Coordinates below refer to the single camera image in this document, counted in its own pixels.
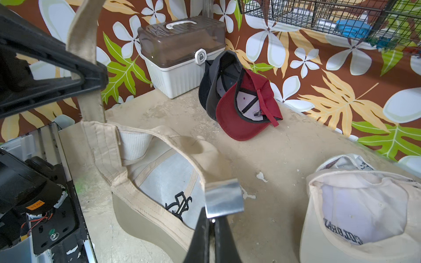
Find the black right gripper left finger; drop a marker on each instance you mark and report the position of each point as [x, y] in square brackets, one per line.
[198, 251]

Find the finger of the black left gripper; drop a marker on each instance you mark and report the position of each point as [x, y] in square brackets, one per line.
[19, 89]

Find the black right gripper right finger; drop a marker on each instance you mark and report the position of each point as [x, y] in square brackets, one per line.
[225, 247]

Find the beige baseball cap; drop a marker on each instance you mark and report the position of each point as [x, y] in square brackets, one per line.
[160, 180]

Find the red baseball cap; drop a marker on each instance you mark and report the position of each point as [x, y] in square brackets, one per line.
[248, 107]

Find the dark grey baseball cap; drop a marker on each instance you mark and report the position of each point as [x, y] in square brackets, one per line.
[226, 69]

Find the black baseball cap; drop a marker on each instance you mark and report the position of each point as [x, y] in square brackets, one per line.
[205, 84]

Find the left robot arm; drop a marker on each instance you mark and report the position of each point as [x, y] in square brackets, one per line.
[41, 218]

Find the white cap under pile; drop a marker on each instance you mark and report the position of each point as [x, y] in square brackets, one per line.
[357, 214]

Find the white box with brown lid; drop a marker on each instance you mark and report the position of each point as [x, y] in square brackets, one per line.
[175, 53]

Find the black wire wall basket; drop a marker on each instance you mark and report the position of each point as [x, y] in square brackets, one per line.
[388, 25]

